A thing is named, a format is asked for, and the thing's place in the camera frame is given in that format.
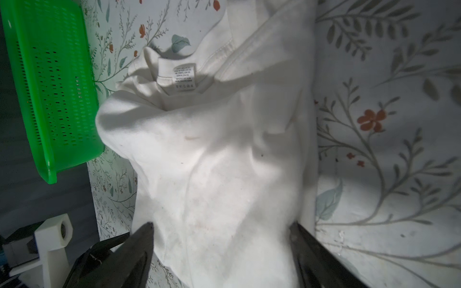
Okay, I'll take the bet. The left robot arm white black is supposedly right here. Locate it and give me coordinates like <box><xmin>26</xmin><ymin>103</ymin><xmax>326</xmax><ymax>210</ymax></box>
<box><xmin>1</xmin><ymin>214</ymin><xmax>73</xmax><ymax>288</ymax></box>

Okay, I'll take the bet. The green plastic basket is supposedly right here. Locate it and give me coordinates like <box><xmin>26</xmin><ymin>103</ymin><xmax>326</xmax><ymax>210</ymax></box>
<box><xmin>1</xmin><ymin>1</ymin><xmax>104</xmax><ymax>184</ymax></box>

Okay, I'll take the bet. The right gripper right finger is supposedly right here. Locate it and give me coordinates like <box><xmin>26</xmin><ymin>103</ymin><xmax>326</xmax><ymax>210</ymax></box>
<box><xmin>289</xmin><ymin>222</ymin><xmax>367</xmax><ymax>288</ymax></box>

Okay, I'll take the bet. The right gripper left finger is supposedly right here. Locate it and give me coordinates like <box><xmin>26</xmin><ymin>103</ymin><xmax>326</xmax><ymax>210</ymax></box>
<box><xmin>64</xmin><ymin>222</ymin><xmax>154</xmax><ymax>288</ymax></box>

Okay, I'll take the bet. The white printed t-shirt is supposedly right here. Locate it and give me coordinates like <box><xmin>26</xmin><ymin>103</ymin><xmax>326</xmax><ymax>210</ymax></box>
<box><xmin>96</xmin><ymin>1</ymin><xmax>318</xmax><ymax>288</ymax></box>

